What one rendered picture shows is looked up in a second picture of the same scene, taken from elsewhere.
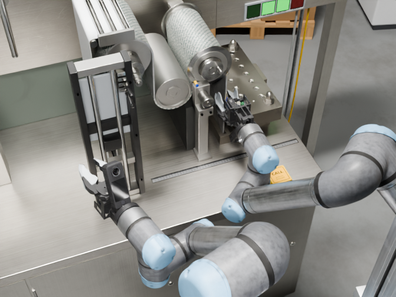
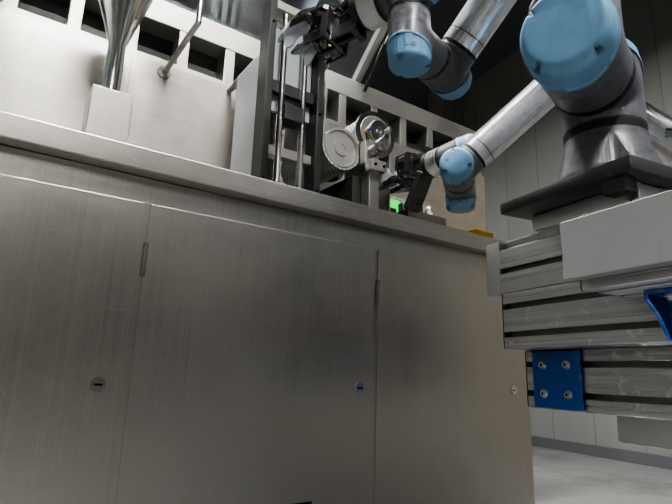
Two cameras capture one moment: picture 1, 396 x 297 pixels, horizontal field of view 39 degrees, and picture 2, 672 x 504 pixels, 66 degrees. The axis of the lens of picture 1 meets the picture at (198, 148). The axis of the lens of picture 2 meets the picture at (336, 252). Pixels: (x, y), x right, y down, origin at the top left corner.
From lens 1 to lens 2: 184 cm
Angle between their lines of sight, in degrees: 61
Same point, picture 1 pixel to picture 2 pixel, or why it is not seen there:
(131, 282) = (301, 338)
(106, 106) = (291, 72)
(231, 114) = (409, 159)
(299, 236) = (518, 374)
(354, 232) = not seen: outside the picture
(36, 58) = (174, 149)
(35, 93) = not seen: hidden behind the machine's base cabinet
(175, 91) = (343, 147)
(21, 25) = (172, 106)
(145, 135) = not seen: hidden behind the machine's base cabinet
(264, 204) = (497, 122)
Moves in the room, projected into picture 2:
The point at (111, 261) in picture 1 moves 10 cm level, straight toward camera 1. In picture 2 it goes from (281, 251) to (305, 240)
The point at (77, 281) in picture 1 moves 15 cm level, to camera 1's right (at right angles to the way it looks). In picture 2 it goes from (221, 272) to (304, 278)
